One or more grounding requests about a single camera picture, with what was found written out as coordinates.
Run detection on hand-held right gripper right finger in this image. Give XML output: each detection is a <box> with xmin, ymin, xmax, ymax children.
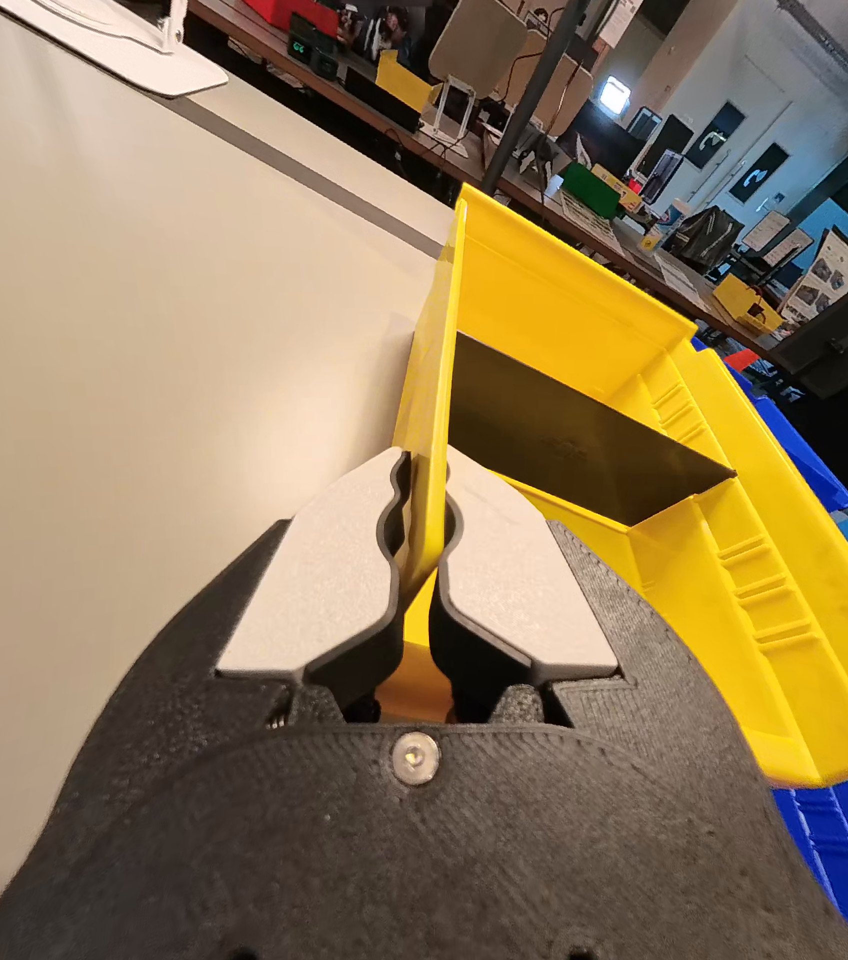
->
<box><xmin>429</xmin><ymin>446</ymin><xmax>623</xmax><ymax>685</ymax></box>

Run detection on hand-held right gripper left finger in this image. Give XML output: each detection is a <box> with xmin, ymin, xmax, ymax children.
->
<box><xmin>214</xmin><ymin>446</ymin><xmax>413</xmax><ymax>687</ymax></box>

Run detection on yellow plastic bin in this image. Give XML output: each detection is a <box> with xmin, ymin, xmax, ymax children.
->
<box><xmin>379</xmin><ymin>183</ymin><xmax>848</xmax><ymax>789</ymax></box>

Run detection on black divider panel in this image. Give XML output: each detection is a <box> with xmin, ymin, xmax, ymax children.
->
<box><xmin>451</xmin><ymin>333</ymin><xmax>737</xmax><ymax>529</ymax></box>

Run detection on yellow box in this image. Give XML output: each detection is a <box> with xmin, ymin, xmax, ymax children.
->
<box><xmin>712</xmin><ymin>273</ymin><xmax>785</xmax><ymax>334</ymax></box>

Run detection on black monitor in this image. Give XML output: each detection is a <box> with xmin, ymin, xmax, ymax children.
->
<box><xmin>769</xmin><ymin>285</ymin><xmax>848</xmax><ymax>496</ymax></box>

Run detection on white sign board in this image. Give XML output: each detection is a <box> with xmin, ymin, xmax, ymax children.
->
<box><xmin>807</xmin><ymin>225</ymin><xmax>848</xmax><ymax>324</ymax></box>

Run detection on wooden work table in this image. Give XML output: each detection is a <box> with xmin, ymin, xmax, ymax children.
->
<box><xmin>184</xmin><ymin>0</ymin><xmax>785</xmax><ymax>354</ymax></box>

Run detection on black metal pole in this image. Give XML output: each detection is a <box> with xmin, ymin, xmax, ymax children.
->
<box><xmin>481</xmin><ymin>0</ymin><xmax>590</xmax><ymax>193</ymax></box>

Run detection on yellow and black boxes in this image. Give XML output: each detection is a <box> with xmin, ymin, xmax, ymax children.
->
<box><xmin>376</xmin><ymin>50</ymin><xmax>440</xmax><ymax>114</ymax></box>

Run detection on black box with green display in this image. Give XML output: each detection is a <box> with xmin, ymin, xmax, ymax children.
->
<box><xmin>286</xmin><ymin>12</ymin><xmax>343</xmax><ymax>76</ymax></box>

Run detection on instruction sheet on stand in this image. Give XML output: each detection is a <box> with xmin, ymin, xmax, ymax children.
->
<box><xmin>0</xmin><ymin>0</ymin><xmax>230</xmax><ymax>99</ymax></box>

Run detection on red plastic bin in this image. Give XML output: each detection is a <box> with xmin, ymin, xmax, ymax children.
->
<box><xmin>241</xmin><ymin>0</ymin><xmax>338</xmax><ymax>39</ymax></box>

